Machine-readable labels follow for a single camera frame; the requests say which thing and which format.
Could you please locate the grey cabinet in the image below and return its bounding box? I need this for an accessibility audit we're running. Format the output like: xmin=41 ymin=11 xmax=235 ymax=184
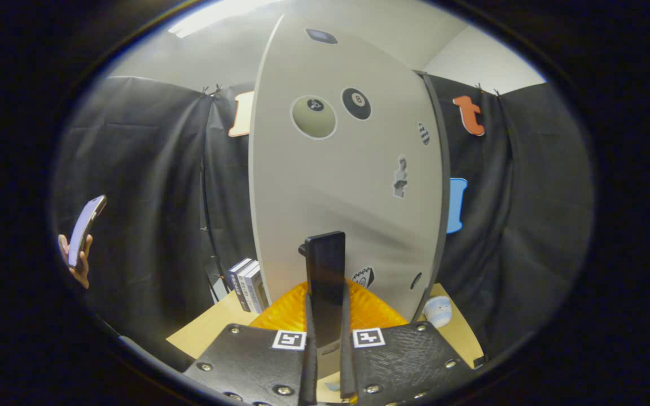
xmin=415 ymin=70 xmax=451 ymax=322

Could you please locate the black door handle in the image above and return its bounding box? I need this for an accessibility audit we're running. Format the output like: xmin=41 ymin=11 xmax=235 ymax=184
xmin=300 ymin=231 xmax=348 ymax=350

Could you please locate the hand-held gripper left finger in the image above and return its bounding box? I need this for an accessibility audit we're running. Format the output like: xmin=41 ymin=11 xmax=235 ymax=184
xmin=183 ymin=281 xmax=317 ymax=406

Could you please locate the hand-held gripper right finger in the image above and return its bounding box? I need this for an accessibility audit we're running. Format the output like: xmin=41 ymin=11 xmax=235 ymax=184
xmin=341 ymin=279 xmax=475 ymax=406

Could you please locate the smartphone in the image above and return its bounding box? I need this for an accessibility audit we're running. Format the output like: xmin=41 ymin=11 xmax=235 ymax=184
xmin=68 ymin=195 xmax=107 ymax=268

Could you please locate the black backdrop cloth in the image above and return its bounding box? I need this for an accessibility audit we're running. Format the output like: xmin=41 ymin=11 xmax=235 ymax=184
xmin=51 ymin=73 xmax=594 ymax=361

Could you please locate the white cabinet door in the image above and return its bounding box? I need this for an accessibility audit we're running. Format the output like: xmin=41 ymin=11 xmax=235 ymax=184
xmin=249 ymin=14 xmax=445 ymax=390

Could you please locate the white blue tube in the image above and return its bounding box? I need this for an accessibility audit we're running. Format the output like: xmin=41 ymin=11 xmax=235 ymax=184
xmin=423 ymin=295 xmax=453 ymax=329

